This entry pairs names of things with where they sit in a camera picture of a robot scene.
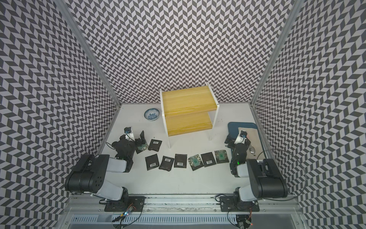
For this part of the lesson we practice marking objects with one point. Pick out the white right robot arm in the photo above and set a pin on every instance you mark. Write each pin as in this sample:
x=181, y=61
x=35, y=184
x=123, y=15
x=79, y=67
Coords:
x=265, y=179

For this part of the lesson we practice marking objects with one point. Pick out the black tea bag with barcode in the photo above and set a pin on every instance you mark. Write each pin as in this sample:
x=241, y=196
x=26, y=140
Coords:
x=180, y=161

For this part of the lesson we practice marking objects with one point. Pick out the red tea bag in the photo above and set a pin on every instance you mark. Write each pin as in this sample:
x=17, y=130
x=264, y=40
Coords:
x=155, y=145

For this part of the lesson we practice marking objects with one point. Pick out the pink handled metal spoon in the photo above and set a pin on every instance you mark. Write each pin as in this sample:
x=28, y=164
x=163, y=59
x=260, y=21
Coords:
x=252, y=150

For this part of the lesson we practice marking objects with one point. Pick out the blue white patterned bowl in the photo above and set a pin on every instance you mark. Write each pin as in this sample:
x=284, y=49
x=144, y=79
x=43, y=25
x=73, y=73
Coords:
x=152, y=114

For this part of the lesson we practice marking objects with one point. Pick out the white wooden two-tier shelf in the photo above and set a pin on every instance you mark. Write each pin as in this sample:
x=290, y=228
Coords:
x=189, y=110

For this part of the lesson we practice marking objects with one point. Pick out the green jasmine tea bag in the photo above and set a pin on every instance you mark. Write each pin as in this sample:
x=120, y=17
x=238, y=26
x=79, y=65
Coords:
x=195, y=162

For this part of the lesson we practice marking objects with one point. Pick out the teal rectangular tray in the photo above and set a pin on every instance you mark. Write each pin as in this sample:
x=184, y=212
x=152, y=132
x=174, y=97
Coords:
x=233, y=128

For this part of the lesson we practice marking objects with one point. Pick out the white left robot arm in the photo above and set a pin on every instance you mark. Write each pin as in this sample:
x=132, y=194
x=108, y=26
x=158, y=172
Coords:
x=88, y=175

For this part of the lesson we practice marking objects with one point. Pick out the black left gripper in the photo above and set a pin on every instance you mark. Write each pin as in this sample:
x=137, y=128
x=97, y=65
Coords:
x=142, y=137

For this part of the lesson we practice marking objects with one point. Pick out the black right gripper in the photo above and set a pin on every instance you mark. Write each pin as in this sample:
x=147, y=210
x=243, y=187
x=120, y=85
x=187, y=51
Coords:
x=231, y=141

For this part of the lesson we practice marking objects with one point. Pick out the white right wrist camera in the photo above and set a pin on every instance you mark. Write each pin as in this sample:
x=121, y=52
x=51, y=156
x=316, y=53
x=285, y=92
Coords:
x=241, y=138

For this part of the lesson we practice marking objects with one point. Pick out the metal base rail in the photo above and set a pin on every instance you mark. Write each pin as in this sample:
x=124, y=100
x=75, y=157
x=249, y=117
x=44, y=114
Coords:
x=183, y=211

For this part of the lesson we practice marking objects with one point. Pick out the beige folded cloth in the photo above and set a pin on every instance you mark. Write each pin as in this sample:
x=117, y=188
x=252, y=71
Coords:
x=256, y=143

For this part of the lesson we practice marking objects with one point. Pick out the floral tea bag top shelf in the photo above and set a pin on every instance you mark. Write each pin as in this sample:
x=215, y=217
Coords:
x=221, y=156

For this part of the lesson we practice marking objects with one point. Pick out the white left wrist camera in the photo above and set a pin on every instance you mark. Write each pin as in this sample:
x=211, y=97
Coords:
x=129, y=134

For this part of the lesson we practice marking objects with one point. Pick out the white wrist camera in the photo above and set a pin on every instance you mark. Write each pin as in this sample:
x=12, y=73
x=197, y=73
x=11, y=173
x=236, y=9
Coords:
x=129, y=134
x=241, y=138

